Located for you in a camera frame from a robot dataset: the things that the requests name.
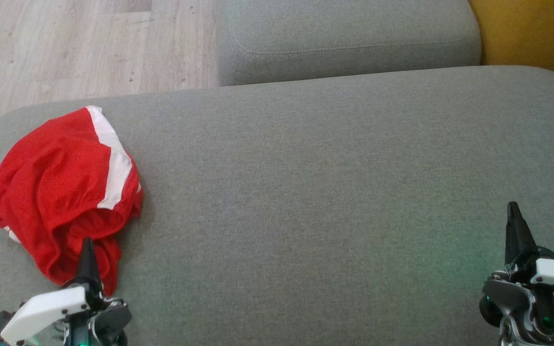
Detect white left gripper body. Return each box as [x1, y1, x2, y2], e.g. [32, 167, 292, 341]
[0, 284, 132, 346]

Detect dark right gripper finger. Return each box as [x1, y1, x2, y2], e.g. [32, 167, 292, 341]
[504, 202, 540, 271]

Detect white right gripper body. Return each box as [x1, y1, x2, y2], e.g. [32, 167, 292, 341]
[479, 259, 554, 346]

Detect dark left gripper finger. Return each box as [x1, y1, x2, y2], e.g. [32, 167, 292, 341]
[76, 237, 102, 291]

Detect red shorts with white stripes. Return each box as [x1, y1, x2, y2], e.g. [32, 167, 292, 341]
[0, 105, 144, 297]

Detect yellow upholstered panel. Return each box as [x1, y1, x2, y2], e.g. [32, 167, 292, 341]
[468, 0, 554, 93]

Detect large grey sofa seat cushion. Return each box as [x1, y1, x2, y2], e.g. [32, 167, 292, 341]
[0, 65, 554, 346]

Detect small grey sofa cushion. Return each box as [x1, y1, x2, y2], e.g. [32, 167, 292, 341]
[215, 0, 482, 87]

